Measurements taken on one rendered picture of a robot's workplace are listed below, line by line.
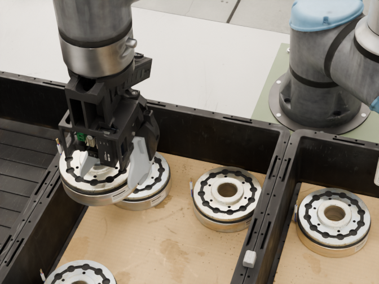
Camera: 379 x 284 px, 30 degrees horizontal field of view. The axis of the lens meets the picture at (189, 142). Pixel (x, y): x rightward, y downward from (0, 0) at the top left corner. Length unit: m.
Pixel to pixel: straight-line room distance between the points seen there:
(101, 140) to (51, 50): 0.84
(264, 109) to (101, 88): 0.64
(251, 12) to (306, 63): 1.62
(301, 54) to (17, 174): 0.51
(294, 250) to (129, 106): 0.37
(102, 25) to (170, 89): 0.78
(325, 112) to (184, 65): 0.37
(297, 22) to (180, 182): 0.32
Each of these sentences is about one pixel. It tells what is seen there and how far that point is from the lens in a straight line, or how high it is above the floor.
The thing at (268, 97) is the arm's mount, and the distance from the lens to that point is 1.34.
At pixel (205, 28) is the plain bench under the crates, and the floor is 0.70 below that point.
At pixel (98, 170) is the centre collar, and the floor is 1.01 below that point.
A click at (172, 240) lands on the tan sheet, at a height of 0.83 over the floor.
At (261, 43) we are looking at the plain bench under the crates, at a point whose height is 0.70.
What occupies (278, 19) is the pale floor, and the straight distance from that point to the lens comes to 2.79.
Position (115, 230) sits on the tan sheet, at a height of 0.83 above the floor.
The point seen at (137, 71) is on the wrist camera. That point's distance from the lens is 0.81.
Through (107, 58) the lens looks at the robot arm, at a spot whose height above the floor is 1.23.
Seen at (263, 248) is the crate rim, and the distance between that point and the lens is 0.92.
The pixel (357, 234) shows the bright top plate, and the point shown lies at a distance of 1.01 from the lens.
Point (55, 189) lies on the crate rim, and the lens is 0.99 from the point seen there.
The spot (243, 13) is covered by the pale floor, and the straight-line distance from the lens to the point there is 2.82.
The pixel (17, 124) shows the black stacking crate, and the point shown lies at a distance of 1.25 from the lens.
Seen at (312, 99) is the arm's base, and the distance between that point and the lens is 1.26.
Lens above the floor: 1.67
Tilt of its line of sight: 46 degrees down
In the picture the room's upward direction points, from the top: 4 degrees counter-clockwise
